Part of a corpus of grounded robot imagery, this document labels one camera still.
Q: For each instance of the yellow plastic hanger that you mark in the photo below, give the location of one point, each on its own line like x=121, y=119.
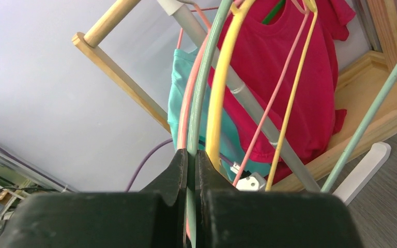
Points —
x=282, y=147

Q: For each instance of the teal cloth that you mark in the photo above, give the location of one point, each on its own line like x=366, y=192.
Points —
x=230, y=145

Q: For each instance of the wooden drying rack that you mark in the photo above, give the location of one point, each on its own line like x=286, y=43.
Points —
x=367, y=88

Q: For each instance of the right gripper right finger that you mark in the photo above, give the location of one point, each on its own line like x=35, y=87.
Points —
x=234, y=218

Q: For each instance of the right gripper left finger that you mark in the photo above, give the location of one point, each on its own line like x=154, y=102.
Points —
x=151, y=217

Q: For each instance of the pink red cloth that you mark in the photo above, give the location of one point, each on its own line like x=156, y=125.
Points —
x=265, y=55

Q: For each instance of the thin pink wire hanger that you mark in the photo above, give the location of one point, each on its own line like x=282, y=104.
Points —
x=190, y=224

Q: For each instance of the white garment rack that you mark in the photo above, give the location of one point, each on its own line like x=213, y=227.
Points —
x=359, y=176

